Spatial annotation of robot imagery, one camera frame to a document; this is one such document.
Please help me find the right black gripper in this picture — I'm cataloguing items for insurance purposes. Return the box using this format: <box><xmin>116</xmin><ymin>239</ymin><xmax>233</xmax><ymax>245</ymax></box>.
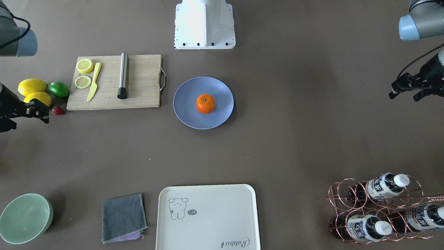
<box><xmin>0</xmin><ymin>84</ymin><xmax>50</xmax><ymax>133</ymax></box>

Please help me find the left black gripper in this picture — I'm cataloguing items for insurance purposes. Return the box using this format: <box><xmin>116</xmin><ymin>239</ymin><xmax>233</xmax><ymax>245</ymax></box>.
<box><xmin>388</xmin><ymin>50</ymin><xmax>444</xmax><ymax>102</ymax></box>

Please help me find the orange fruit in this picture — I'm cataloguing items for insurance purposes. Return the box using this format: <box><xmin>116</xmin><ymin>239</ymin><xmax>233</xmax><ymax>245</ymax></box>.
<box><xmin>196</xmin><ymin>93</ymin><xmax>216</xmax><ymax>114</ymax></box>

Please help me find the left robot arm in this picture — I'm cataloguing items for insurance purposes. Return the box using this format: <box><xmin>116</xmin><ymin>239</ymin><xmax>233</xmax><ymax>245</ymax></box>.
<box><xmin>388</xmin><ymin>0</ymin><xmax>444</xmax><ymax>102</ymax></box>

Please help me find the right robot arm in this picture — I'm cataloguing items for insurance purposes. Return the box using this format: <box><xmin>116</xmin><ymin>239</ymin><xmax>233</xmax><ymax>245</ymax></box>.
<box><xmin>0</xmin><ymin>1</ymin><xmax>50</xmax><ymax>133</ymax></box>

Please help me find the blue round plate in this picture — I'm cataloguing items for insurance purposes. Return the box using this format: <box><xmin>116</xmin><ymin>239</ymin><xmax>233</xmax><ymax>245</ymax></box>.
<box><xmin>173</xmin><ymin>76</ymin><xmax>234</xmax><ymax>130</ymax></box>

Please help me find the small red strawberry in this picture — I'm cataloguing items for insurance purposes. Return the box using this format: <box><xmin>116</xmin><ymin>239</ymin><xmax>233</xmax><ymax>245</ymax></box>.
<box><xmin>51</xmin><ymin>106</ymin><xmax>65</xmax><ymax>115</ymax></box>

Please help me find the yellow lemon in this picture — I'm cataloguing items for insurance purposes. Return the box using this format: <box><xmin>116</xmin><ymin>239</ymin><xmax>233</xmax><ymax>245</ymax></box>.
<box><xmin>17</xmin><ymin>78</ymin><xmax>48</xmax><ymax>97</ymax></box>
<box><xmin>24</xmin><ymin>91</ymin><xmax>52</xmax><ymax>107</ymax></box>

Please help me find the green lime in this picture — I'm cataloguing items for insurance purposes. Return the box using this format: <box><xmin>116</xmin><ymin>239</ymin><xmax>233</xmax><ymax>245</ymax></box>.
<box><xmin>49</xmin><ymin>81</ymin><xmax>70</xmax><ymax>98</ymax></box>

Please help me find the lemon slice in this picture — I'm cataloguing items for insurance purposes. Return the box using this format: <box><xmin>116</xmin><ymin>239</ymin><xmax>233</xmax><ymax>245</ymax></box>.
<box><xmin>76</xmin><ymin>58</ymin><xmax>95</xmax><ymax>74</ymax></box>
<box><xmin>74</xmin><ymin>75</ymin><xmax>92</xmax><ymax>89</ymax></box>

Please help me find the yellow plastic knife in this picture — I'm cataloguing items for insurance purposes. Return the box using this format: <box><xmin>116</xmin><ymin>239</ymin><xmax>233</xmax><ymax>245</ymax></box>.
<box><xmin>87</xmin><ymin>62</ymin><xmax>102</xmax><ymax>102</ymax></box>

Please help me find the dark drink bottle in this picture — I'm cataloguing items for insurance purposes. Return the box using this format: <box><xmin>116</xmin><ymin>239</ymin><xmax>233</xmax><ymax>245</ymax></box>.
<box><xmin>347</xmin><ymin>173</ymin><xmax>410</xmax><ymax>205</ymax></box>
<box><xmin>388</xmin><ymin>203</ymin><xmax>444</xmax><ymax>233</ymax></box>
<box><xmin>330</xmin><ymin>215</ymin><xmax>393</xmax><ymax>244</ymax></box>

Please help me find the green bowl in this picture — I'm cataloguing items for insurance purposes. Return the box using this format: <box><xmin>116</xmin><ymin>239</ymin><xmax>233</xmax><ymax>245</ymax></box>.
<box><xmin>0</xmin><ymin>193</ymin><xmax>53</xmax><ymax>245</ymax></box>

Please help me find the wooden cutting board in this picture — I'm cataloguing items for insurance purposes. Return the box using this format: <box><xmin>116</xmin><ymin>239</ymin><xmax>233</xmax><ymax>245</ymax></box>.
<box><xmin>67</xmin><ymin>55</ymin><xmax>165</xmax><ymax>111</ymax></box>

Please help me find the grey folded cloth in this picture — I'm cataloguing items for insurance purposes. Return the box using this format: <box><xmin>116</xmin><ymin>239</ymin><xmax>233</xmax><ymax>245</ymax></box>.
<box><xmin>102</xmin><ymin>193</ymin><xmax>148</xmax><ymax>244</ymax></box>

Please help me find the cream plastic tray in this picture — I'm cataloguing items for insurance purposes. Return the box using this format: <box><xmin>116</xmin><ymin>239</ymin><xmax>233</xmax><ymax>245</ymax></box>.
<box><xmin>155</xmin><ymin>184</ymin><xmax>261</xmax><ymax>250</ymax></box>

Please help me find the copper wire bottle rack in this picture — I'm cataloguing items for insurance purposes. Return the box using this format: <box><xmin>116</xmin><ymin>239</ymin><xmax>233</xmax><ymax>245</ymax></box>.
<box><xmin>327</xmin><ymin>176</ymin><xmax>443</xmax><ymax>244</ymax></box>

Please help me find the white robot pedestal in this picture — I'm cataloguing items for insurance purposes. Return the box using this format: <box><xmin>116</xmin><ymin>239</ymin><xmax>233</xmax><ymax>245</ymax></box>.
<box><xmin>173</xmin><ymin>0</ymin><xmax>236</xmax><ymax>50</ymax></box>

